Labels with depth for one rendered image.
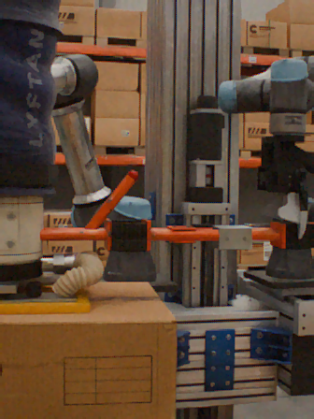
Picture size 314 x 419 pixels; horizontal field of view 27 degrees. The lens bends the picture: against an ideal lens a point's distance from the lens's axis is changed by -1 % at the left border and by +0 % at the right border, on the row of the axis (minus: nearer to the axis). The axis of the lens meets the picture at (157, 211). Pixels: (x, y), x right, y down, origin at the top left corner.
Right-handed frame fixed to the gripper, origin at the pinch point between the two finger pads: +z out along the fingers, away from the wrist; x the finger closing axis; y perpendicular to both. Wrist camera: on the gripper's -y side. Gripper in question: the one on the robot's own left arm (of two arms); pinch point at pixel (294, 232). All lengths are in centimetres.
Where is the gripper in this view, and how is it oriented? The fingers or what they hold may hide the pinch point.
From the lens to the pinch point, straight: 138.3
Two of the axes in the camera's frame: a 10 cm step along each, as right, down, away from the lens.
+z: -0.2, 10.0, 0.5
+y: -9.9, -0.1, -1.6
